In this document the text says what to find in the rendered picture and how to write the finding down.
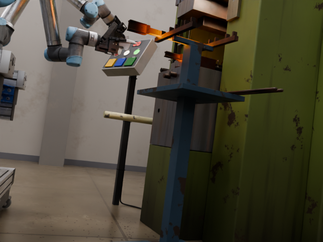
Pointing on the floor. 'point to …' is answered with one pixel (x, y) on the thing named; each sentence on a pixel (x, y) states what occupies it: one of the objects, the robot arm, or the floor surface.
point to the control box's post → (123, 141)
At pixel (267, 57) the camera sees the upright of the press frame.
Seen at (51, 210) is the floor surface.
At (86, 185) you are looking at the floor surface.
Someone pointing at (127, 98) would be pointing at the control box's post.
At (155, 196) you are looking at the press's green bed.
